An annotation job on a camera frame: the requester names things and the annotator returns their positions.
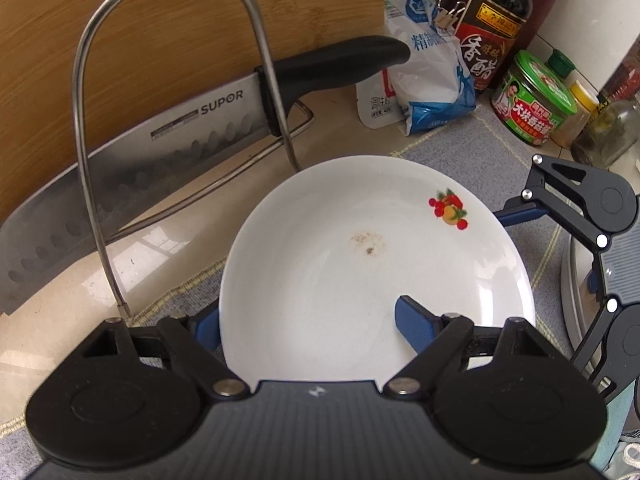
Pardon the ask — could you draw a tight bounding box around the white plate with fruit print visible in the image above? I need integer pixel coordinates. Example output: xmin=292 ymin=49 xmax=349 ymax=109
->
xmin=220 ymin=156 xmax=535 ymax=386

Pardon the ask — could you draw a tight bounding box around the green capped bottle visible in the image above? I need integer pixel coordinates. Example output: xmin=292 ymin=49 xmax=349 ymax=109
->
xmin=546 ymin=49 xmax=575 ymax=80

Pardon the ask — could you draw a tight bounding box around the bamboo cutting board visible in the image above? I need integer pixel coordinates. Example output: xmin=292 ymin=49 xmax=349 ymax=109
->
xmin=1 ymin=0 xmax=383 ymax=214

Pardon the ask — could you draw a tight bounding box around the yellow lidded spice jar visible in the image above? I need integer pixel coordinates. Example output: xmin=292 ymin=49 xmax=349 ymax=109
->
xmin=551 ymin=80 xmax=598 ymax=148

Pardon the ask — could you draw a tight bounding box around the steel kitchen knife black handle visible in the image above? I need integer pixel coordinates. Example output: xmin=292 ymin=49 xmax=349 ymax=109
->
xmin=1 ymin=36 xmax=410 ymax=314

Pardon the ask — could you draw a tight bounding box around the metal wire rack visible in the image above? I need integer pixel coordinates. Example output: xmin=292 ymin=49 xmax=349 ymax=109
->
xmin=70 ymin=0 xmax=317 ymax=320

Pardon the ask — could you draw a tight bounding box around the clear glass bottle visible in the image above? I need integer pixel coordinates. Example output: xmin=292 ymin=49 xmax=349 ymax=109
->
xmin=570 ymin=94 xmax=639 ymax=169

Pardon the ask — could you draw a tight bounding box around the dark vinegar bottle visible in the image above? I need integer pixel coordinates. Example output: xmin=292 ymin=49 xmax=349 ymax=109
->
xmin=456 ymin=0 xmax=533 ymax=94

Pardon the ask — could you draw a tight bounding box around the green lidded sauce jar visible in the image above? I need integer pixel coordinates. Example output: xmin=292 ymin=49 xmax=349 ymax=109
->
xmin=490 ymin=50 xmax=577 ymax=146

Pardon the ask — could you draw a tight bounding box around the white blue salt bag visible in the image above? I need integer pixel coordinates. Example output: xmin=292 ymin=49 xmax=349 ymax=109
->
xmin=356 ymin=0 xmax=476 ymax=136

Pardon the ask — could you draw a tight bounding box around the metal binder clip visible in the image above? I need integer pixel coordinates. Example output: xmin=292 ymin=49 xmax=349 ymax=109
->
xmin=432 ymin=0 xmax=466 ymax=30

